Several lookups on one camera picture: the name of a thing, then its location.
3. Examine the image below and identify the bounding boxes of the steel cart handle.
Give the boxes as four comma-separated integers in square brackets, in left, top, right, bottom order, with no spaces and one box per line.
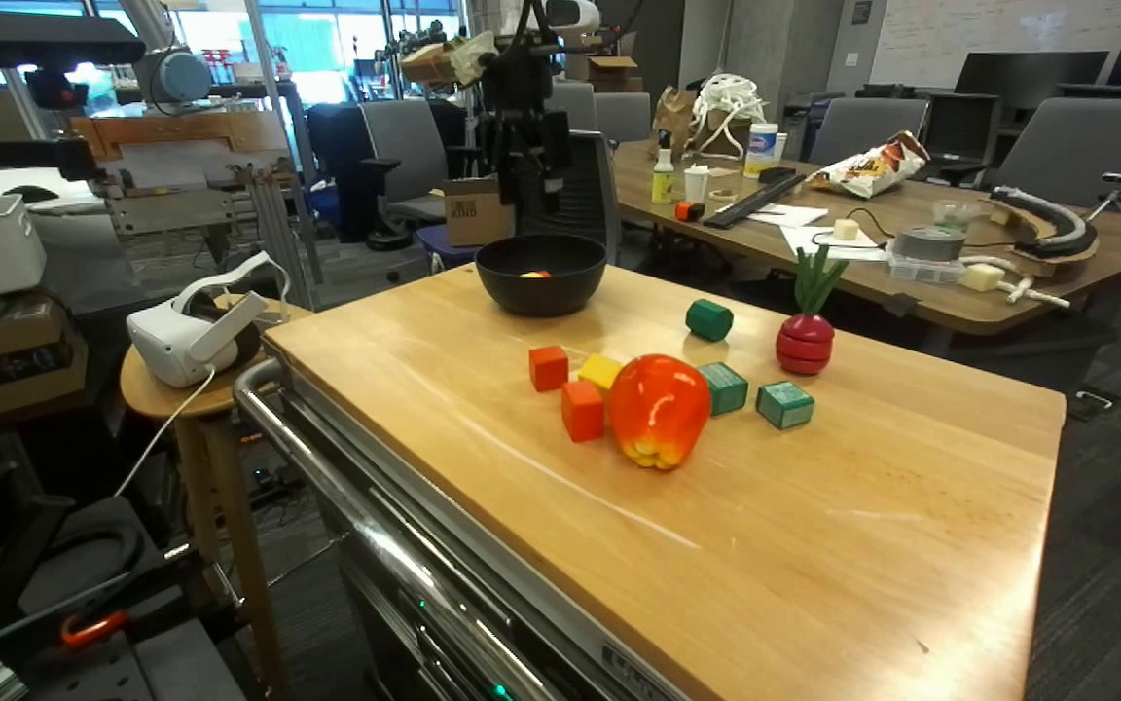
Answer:
[229,355,563,701]

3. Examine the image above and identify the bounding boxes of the black office chair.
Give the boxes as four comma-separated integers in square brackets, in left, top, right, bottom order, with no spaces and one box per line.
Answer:
[922,89,1006,187]

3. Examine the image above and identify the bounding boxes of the white headset cable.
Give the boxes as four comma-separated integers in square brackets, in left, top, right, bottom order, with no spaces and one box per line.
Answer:
[108,365,221,503]

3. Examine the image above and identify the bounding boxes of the curved black white hose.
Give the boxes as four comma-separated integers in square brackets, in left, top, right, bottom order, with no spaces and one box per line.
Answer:
[984,182,1102,264]

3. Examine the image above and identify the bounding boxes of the white paper sheet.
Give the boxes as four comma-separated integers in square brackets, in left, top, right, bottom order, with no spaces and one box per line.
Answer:
[779,217,897,264]
[749,198,839,235]

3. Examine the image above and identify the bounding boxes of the green wooden cylinder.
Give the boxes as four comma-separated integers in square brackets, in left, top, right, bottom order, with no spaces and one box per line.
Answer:
[682,295,735,347]

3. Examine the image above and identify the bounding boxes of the dark grey chair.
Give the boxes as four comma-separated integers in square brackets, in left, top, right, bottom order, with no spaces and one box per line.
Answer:
[495,125,623,260]

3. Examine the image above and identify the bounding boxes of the white VR headset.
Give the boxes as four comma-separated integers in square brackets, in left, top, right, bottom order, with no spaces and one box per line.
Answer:
[126,248,296,394]

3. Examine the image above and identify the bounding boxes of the grey round camera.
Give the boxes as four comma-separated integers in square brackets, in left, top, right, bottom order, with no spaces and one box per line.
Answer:
[138,42,218,108]

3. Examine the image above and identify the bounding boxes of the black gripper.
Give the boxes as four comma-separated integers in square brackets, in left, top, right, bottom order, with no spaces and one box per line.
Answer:
[475,49,576,245]

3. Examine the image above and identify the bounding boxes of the cardboard box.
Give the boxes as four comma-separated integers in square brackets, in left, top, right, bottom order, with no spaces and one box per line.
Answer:
[439,177,518,254]

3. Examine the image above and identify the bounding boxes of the green wooden cube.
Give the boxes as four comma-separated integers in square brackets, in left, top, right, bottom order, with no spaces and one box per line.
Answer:
[752,380,816,438]
[698,358,752,422]

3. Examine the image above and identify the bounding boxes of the small green capped bottle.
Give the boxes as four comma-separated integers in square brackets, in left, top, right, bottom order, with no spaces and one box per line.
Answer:
[645,143,682,211]

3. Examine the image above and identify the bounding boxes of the pale yellow wooden block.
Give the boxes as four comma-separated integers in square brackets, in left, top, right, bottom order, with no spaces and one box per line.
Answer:
[574,351,628,394]

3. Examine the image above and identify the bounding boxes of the white plastic connector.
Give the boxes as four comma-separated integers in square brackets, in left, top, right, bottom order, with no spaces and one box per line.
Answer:
[961,259,1069,312]

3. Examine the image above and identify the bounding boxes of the red toy radish green leaves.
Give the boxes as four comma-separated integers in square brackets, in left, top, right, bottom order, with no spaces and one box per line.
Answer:
[772,241,854,382]

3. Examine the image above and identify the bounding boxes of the white plastic bottle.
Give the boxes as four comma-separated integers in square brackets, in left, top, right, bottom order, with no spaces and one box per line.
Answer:
[744,116,785,182]

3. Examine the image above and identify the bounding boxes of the large orange wooden cube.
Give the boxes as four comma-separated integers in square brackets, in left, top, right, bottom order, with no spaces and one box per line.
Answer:
[556,380,610,450]

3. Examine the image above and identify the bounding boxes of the black bowl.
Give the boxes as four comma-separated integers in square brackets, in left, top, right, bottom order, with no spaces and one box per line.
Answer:
[475,229,615,324]

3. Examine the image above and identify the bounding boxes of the chips bag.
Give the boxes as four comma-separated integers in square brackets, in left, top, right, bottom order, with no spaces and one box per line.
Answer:
[805,130,936,204]

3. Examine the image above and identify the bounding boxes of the brown box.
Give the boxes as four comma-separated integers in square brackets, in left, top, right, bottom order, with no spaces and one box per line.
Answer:
[0,300,89,438]

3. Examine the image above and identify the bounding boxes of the orange-red pepper toy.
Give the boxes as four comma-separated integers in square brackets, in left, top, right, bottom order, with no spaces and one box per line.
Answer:
[605,351,715,476]

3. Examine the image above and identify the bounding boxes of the round wooden stool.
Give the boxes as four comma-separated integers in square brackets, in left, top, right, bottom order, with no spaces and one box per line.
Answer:
[116,295,321,695]

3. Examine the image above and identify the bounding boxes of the large grey office chair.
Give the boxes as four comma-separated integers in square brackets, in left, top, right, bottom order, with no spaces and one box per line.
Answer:
[984,94,1121,217]

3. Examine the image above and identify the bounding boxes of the dark blue chair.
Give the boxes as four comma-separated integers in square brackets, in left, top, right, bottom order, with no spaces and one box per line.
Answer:
[304,100,388,245]

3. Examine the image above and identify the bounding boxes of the white rope bundle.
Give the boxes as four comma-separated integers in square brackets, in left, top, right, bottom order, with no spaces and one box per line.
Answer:
[688,69,767,161]

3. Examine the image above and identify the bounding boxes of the long black keyboard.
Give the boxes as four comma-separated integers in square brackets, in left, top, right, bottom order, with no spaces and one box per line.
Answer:
[698,165,814,235]

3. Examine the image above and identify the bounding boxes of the metal tool cart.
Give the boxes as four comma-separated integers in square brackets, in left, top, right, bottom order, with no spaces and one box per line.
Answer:
[243,347,695,701]

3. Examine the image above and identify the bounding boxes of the small orange wooden cube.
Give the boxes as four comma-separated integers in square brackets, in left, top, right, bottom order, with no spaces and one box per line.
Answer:
[526,343,574,396]

